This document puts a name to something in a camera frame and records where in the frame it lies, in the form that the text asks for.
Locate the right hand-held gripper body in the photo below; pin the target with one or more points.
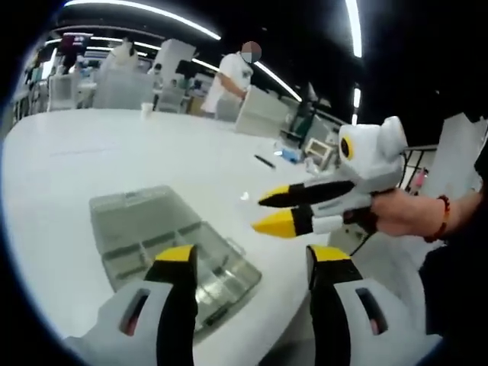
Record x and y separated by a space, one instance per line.
377 160

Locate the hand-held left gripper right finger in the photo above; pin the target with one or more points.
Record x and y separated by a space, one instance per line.
350 331

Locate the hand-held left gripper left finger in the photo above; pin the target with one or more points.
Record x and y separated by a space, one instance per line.
133 335

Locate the clear guide fixture box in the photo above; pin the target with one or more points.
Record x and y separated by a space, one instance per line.
145 206

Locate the person's right hand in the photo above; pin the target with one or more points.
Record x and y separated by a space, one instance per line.
404 213

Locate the blue packet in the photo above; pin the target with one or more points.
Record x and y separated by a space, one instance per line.
291 155

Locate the white box appliance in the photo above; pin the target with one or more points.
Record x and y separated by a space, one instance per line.
318 149

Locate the green black machine stand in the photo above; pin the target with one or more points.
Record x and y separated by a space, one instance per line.
305 118

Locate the grey mesh office chair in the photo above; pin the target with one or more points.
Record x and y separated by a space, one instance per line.
396 267

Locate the white partition panel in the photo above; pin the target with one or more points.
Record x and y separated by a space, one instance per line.
263 114

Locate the person's black shirt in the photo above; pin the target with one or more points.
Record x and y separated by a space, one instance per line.
457 286

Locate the short curved ceiling light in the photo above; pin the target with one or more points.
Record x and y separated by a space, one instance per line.
354 26

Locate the white paper cup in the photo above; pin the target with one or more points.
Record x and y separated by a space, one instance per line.
146 111

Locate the frosted partition panel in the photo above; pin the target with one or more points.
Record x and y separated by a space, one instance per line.
122 91

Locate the long curved ceiling light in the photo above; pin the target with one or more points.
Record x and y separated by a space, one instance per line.
152 13

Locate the red wall screen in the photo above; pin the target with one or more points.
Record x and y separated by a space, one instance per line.
78 43

